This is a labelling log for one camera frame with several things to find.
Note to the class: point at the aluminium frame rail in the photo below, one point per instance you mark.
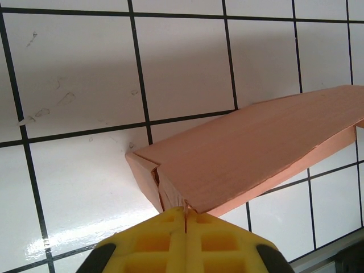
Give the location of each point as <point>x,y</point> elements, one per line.
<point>321,256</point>

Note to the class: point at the pink paper box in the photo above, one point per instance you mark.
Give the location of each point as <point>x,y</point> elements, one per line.
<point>241,159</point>

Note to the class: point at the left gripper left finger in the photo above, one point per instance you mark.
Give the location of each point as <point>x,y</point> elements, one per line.
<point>159,256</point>

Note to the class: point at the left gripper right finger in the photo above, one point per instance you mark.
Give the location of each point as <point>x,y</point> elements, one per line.
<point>221,256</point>

